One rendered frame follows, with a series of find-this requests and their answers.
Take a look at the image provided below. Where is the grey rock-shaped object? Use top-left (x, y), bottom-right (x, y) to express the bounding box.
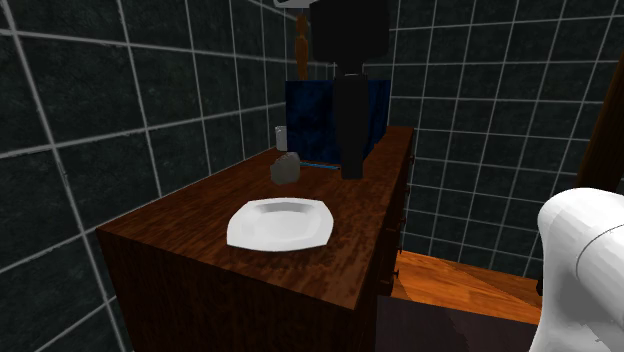
top-left (269, 151), bottom-right (302, 186)

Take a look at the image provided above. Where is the blue robot stand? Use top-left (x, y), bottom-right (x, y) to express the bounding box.
top-left (284, 79), bottom-right (392, 165)

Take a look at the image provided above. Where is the white square plate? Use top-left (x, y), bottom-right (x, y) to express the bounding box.
top-left (225, 197), bottom-right (336, 254)

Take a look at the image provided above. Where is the brown wooden chest of drawers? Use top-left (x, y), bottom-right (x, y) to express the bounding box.
top-left (95, 126), bottom-right (416, 352)

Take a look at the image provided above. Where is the white toilet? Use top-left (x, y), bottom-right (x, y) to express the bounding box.
top-left (528, 186), bottom-right (624, 352)

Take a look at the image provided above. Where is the dark brown wooden beam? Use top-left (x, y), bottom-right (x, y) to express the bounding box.
top-left (573, 47), bottom-right (624, 195)

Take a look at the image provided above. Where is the turned brown wooden post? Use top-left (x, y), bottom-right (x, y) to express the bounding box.
top-left (293, 13), bottom-right (311, 82)

